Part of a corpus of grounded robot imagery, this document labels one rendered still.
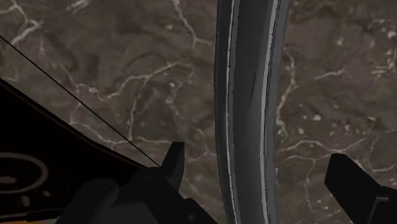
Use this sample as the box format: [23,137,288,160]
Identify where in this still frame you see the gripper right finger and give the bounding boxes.
[324,153,397,224]

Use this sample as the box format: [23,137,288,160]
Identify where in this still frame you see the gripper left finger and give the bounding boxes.
[57,141,218,224]

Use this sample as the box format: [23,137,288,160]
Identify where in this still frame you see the long grey curved bar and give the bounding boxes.
[213,0,291,224]

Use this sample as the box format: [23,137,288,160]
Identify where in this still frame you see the black cooktop with oval ring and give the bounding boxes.
[0,77,147,223]

